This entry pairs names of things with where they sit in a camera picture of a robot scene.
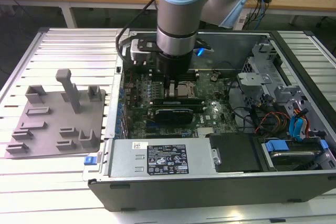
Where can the blue case latch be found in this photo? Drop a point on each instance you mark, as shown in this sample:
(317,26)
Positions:
(90,160)

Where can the black open PC case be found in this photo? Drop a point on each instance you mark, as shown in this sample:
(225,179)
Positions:
(183,195)

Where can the hard disk in blue carrier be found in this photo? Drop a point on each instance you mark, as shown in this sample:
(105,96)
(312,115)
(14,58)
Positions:
(275,145)

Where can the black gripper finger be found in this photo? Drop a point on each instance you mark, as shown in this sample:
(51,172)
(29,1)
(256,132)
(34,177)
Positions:
(172,90)

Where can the grey parts rack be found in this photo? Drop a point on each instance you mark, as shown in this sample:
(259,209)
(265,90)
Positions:
(52,119)

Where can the small silver heatsink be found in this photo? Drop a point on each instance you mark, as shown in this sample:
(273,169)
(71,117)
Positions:
(206,132)

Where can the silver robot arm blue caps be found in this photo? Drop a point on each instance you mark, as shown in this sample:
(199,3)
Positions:
(178,11)

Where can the silver power supply with label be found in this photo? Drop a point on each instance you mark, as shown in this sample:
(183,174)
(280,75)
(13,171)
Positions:
(123,161)

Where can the green motherboard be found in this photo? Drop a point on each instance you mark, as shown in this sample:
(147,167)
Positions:
(210,108)

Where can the silver CPU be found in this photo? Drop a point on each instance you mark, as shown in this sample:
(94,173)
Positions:
(186,90)

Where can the black drive bay cover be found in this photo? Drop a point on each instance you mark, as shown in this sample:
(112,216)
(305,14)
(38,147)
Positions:
(236,153)

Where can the black RAM slot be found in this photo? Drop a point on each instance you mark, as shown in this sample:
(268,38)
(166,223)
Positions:
(199,108)

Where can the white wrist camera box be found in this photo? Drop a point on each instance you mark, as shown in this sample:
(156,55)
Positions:
(139,53)

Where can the round coin battery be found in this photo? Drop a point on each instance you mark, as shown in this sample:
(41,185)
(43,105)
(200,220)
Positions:
(214,77)

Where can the black graphics card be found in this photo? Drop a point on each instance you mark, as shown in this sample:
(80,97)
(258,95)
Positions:
(173,116)

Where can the grey metal drive cage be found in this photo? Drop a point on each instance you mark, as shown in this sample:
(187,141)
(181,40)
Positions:
(252,79)

